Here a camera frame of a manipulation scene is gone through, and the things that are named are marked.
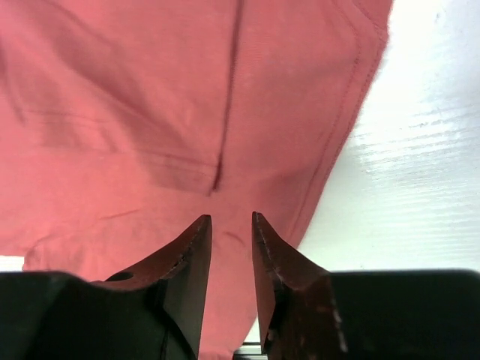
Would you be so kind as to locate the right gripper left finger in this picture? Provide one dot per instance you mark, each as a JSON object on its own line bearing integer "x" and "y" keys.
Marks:
{"x": 154, "y": 308}

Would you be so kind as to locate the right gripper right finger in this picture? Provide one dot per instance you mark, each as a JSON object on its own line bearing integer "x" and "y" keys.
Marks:
{"x": 297, "y": 311}

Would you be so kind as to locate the red t shirt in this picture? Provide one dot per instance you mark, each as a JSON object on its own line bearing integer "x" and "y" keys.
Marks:
{"x": 124, "y": 121}

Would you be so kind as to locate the aluminium mounting rail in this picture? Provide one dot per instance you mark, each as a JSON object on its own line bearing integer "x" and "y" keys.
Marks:
{"x": 249, "y": 351}

